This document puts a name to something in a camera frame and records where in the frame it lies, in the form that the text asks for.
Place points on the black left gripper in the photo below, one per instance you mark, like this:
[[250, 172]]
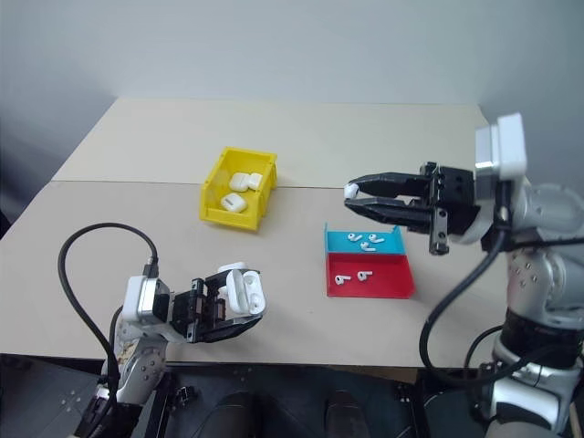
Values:
[[189, 315]]

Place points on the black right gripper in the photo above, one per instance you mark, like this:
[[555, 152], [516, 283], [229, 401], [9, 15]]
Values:
[[449, 201]]

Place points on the white earbud case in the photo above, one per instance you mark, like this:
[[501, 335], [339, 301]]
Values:
[[238, 181], [242, 292], [233, 202], [254, 180]]

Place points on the white earbud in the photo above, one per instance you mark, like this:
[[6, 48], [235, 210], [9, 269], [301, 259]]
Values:
[[339, 279], [351, 190], [365, 247], [362, 275], [352, 236], [375, 237]]

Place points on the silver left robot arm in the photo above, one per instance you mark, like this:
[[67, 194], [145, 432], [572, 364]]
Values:
[[141, 370]]

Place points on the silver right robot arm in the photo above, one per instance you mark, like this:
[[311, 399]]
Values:
[[547, 205]]

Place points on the yellow plastic bin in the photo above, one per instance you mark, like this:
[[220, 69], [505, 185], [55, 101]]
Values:
[[214, 219]]

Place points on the closed white earbud case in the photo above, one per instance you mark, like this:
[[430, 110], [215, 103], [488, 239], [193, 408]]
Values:
[[238, 181], [254, 180], [233, 202]]

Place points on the blue plastic tray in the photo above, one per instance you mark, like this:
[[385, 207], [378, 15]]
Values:
[[340, 244]]

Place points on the red plastic tray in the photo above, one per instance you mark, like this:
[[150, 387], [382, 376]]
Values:
[[388, 278]]

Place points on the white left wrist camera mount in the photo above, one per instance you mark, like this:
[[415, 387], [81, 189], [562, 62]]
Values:
[[139, 299]]

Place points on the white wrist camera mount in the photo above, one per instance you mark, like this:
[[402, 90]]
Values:
[[139, 299], [506, 146]]

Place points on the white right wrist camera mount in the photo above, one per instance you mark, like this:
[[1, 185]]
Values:
[[506, 146]]

